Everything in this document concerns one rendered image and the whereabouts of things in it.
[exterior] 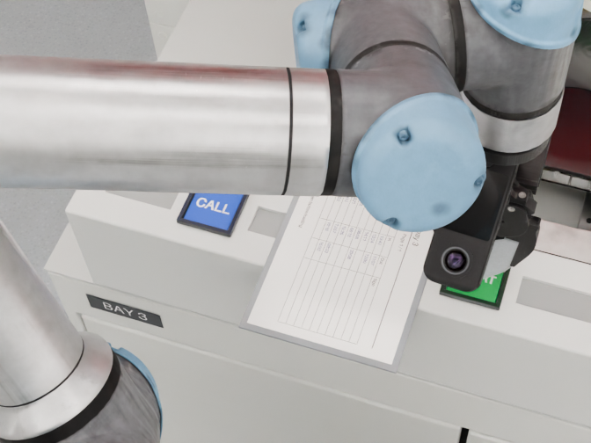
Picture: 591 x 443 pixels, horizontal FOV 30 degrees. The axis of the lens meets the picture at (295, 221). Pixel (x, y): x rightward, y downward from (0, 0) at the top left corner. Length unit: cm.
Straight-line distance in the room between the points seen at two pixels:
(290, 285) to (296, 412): 32
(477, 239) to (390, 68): 24
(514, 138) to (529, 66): 8
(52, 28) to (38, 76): 202
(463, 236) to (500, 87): 14
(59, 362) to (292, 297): 24
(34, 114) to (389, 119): 19
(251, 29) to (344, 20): 68
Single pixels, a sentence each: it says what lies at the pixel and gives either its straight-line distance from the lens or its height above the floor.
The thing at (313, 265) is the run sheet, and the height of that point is 96.
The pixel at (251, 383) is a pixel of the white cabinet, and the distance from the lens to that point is 128.
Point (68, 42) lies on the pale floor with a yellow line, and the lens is 260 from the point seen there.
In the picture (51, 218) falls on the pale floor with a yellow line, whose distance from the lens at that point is 230.
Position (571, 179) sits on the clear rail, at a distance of 118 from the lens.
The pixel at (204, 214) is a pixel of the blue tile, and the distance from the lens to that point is 107.
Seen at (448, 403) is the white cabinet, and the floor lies 78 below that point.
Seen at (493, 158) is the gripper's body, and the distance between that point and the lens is 84.
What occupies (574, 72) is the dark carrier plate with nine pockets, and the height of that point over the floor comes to 90.
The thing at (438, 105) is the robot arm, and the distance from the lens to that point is 62.
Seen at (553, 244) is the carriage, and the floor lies 88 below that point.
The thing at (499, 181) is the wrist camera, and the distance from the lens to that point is 86.
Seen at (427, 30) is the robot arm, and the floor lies 131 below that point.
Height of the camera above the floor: 184
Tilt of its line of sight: 56 degrees down
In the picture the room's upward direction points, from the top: 5 degrees counter-clockwise
